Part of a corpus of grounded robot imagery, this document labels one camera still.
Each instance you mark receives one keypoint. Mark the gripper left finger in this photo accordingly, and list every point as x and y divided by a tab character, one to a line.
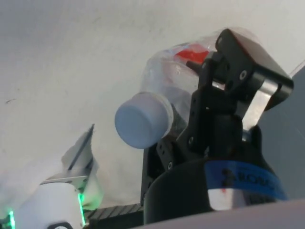
197	107

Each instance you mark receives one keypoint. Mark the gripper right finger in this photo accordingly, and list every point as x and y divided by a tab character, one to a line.
257	66

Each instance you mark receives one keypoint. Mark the clear bottle with white cap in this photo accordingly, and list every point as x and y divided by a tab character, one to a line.
143	119

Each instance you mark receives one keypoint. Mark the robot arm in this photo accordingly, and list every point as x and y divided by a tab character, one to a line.
47	205

